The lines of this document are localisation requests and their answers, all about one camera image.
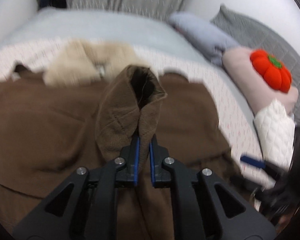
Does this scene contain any cherry print bed sheet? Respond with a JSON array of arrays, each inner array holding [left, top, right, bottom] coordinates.
[[0, 40, 269, 184]]

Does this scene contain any brown coat with fur collar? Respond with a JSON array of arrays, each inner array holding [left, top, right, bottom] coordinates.
[[0, 39, 246, 240]]

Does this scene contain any grey quilted headboard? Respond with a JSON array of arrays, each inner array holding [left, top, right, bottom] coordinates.
[[211, 5, 300, 126]]

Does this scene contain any pink pillow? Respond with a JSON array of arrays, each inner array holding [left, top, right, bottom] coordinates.
[[222, 47, 299, 114]]

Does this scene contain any white quilted comforter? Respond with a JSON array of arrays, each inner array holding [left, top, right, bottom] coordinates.
[[254, 99, 295, 170]]

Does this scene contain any folded light blue blanket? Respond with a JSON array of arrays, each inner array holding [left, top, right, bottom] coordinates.
[[168, 12, 240, 67]]

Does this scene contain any orange pumpkin plush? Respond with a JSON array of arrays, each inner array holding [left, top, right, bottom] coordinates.
[[250, 49, 292, 93]]

